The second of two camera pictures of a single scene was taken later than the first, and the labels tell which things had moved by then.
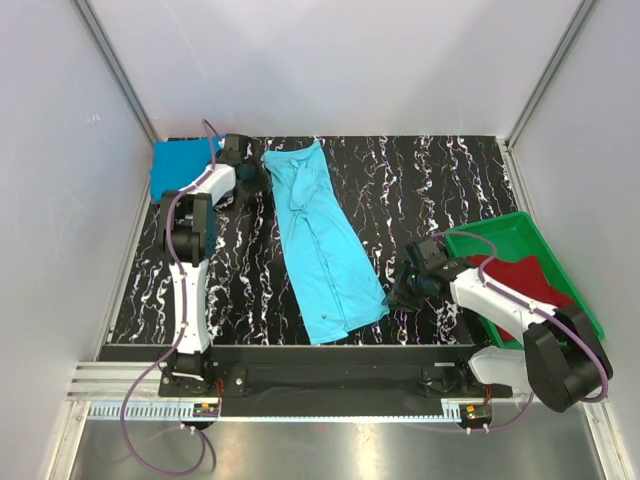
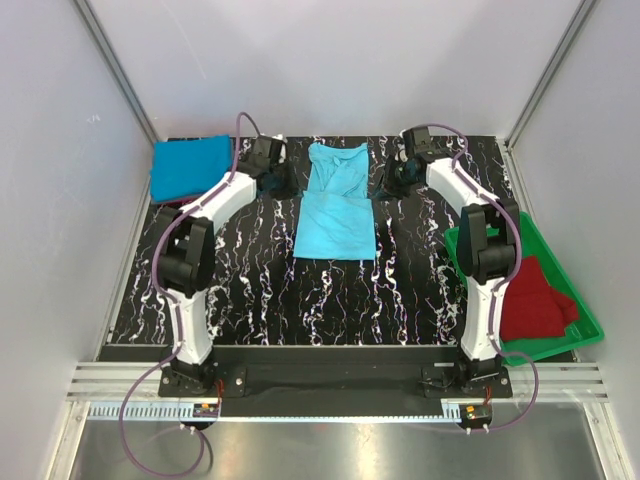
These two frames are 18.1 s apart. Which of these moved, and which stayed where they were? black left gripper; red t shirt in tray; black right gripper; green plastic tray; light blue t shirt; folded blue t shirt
Moved: black right gripper; light blue t shirt; black left gripper
Stayed: red t shirt in tray; green plastic tray; folded blue t shirt
